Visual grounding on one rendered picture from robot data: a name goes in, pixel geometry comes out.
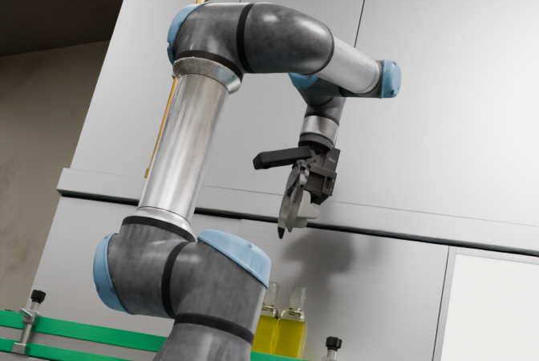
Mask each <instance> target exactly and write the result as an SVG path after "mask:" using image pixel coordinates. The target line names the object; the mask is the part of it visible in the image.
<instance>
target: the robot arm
mask: <svg viewBox="0 0 539 361"><path fill-rule="evenodd" d="M167 43H168V47H167V53H168V59H169V61H170V63H171V64H172V71H173V74H174V75H175V76H176V78H177V80H178V81H177V84H176V89H175V91H174V94H173V97H172V101H171V104H170V107H169V109H168V114H167V116H166V119H165V122H164V126H163V129H162V132H161V134H160V138H159V142H158V145H157V147H156V151H155V154H154V157H153V159H152V164H151V167H150V169H149V172H148V177H147V180H146V182H145V185H144V189H143V192H142V194H141V198H140V202H139V204H138V207H137V210H136V211H135V212H133V213H130V214H128V215H127V216H125V217H124V219H123V222H122V225H121V227H120V231H119V233H111V234H108V235H107V236H105V237H104V239H102V240H101V241H100V243H99V244H98V246H97V248H96V251H95V256H94V261H93V278H94V283H95V288H96V291H97V294H98V295H99V297H100V299H101V300H102V302H103V303H104V304H105V305H106V306H107V307H109V308H111V309H113V310H118V311H123V312H126V313H128V314H131V315H137V314H141V315H147V316H153V317H159V318H170V319H175V321H174V324H173V327H172V331H171V333H170V335H169V336H168V338H167V339H166V341H165V342H164V344H163V346H162V347H161V348H160V349H159V351H158V352H157V354H156V356H155V358H154V359H153V361H250V352H251V349H252V345H253V340H254V336H255V333H256V329H257V325H258V321H259V318H260V314H261V309H262V305H263V302H264V298H265V292H266V290H268V289H269V284H268V282H269V278H270V271H271V261H270V258H269V257H268V255H267V254H266V253H265V252H264V251H263V250H262V249H260V248H258V247H257V246H255V245H254V244H252V243H251V242H249V241H246V240H245V239H242V238H240V237H237V236H235V235H232V234H230V233H226V232H222V231H219V230H214V229H206V230H203V231H201V233H200V235H199V236H197V242H196V237H195V235H194V233H193V232H192V230H191V229H190V224H191V220H192V218H193V213H194V210H195V207H196V204H197V199H198V197H199V193H200V190H201V186H202V183H203V180H204V177H205V172H206V169H207V166H208V163H209V158H210V156H211V153H212V150H213V145H214V142H215V139H216V136H217V131H218V128H219V126H220V122H221V117H222V115H223V112H224V109H225V104H226V101H227V99H228V95H232V94H233V93H235V92H237V91H238V90H239V89H240V86H241V82H242V80H243V76H244V74H273V73H288V76H289V77H290V79H291V82H292V84H293V85H294V87H296V88H297V90H298V92H299V94H300V95H301V97H302V98H303V99H304V101H305V102H306V104H307V107H306V113H305V115H304V119H303V122H302V127H301V131H300V134H299V141H298V147H296V148H286V149H280V150H274V151H268V152H267V151H264V152H259V153H258V154H257V155H256V156H255V157H254V158H253V166H254V169H256V170H259V169H269V168H275V167H280V166H286V165H292V167H291V168H292V171H291V172H290V174H289V177H288V180H287V182H286V190H285V192H284V195H283V198H282V203H281V208H280V211H279V217H278V227H277V230H278V237H279V238H280V239H282V238H283V235H284V232H285V229H286V227H287V229H288V232H290V233H291V232H292V229H293V228H305V227H306V225H307V219H316V218H317V217H318V210H317V209H316V208H314V207H313V206H312V205H311V204H312V203H314V204H316V205H321V203H323V202H324V201H325V200H326V199H327V198H328V197H329V196H331V197H332V193H333V190H334V184H335V181H336V177H337V173H336V172H335V171H336V168H337V164H338V158H339V155H340V152H341V150H340V149H337V148H334V147H333V146H334V143H335V140H336V136H337V133H338V126H339V123H340V120H341V116H342V110H343V108H344V104H345V102H346V100H347V97H352V98H376V99H391V98H395V97H396V96H397V95H398V94H399V90H400V87H401V70H400V66H399V64H398V63H397V62H396V61H393V60H385V59H383V60H376V59H373V58H372V57H370V56H368V55H366V54H364V53H362V52H361V51H359V50H357V49H355V48H354V47H352V46H350V45H348V44H347V43H345V42H343V41H342V40H340V39H337V38H336V37H334V36H333V33H332V32H331V30H330V28H329V27H328V26H326V25H325V24H324V23H322V22H320V21H318V20H317V19H316V18H313V17H311V16H309V15H307V14H304V13H302V12H300V11H298V10H294V9H292V8H289V7H287V6H282V5H278V4H275V3H269V2H255V3H215V2H203V3H201V4H192V5H189V6H186V7H184V8H183V9H181V10H180V11H179V12H178V13H177V14H176V16H175V18H174V19H173V20H172V23H171V25H170V27H169V30H168V37H167ZM333 180H334V181H333Z"/></svg>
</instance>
